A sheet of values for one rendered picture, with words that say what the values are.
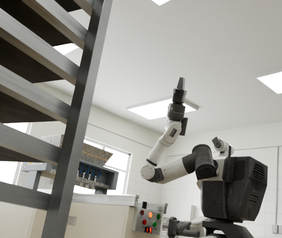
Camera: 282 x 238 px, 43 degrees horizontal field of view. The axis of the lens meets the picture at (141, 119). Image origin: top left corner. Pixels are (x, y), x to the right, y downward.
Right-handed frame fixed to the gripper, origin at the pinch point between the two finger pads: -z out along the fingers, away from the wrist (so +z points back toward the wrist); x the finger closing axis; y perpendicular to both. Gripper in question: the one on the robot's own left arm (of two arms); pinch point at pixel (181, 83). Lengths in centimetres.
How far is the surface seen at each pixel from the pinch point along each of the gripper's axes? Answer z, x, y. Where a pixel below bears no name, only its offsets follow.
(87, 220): 98, 33, -50
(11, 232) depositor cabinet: 124, 36, -107
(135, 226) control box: 88, 20, -15
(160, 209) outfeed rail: 83, 47, -6
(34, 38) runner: 0, -125, -7
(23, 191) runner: 26, -130, -1
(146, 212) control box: 81, 31, -11
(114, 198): 78, 30, -33
